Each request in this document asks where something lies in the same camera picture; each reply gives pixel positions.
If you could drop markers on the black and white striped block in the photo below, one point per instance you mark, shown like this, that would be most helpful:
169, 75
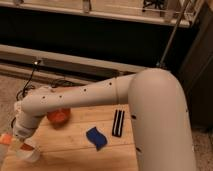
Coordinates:
118, 123

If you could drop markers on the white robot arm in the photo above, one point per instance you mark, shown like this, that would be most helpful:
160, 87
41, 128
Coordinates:
157, 104

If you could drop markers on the orange object at table edge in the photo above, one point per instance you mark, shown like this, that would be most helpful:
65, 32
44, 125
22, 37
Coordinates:
5, 139

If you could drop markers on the blue sponge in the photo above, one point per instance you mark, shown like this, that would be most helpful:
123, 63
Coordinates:
97, 138

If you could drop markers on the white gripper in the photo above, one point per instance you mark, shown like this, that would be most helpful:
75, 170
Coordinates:
16, 144

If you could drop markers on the metal pole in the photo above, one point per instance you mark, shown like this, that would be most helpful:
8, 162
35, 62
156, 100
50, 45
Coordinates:
161, 63

